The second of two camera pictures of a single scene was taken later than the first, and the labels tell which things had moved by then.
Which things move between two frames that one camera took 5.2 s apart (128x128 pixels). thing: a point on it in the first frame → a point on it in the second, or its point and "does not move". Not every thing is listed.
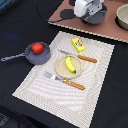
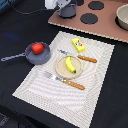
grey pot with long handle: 33,58 does not move
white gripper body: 87,8 → 52,4
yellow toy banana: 70,67 does not move
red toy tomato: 37,48 does not move
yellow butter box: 77,43 does not move
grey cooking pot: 97,13 → 68,11
